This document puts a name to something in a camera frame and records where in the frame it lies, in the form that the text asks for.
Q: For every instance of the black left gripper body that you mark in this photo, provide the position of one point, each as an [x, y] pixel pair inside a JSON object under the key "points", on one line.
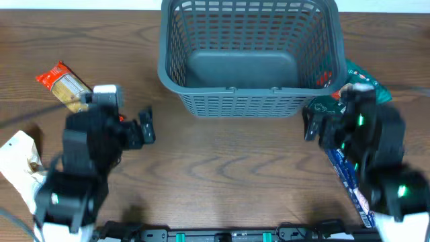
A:
{"points": [[135, 133]]}

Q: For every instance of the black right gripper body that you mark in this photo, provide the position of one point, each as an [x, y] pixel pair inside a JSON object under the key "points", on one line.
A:
{"points": [[325, 131]]}

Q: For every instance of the green Nescafe coffee bag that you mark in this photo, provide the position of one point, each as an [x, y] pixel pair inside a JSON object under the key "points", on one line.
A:
{"points": [[357, 79]]}

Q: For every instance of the blue Kleenex tissue pack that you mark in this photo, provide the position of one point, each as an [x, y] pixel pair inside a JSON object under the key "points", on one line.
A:
{"points": [[346, 172]]}

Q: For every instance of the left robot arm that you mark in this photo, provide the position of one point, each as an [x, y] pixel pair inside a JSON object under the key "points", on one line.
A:
{"points": [[68, 202]]}

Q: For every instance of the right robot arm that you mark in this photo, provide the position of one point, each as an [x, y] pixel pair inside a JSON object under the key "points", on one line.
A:
{"points": [[366, 141]]}

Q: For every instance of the red spaghetti packet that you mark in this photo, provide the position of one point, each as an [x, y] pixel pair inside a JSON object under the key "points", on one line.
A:
{"points": [[67, 87]]}

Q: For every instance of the grey plastic basket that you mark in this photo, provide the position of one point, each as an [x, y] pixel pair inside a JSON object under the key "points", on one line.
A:
{"points": [[250, 58]]}

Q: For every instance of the white paper bag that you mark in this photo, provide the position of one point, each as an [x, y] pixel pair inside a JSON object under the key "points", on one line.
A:
{"points": [[22, 167]]}

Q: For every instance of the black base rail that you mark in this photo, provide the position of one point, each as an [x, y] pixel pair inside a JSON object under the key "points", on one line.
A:
{"points": [[328, 230]]}

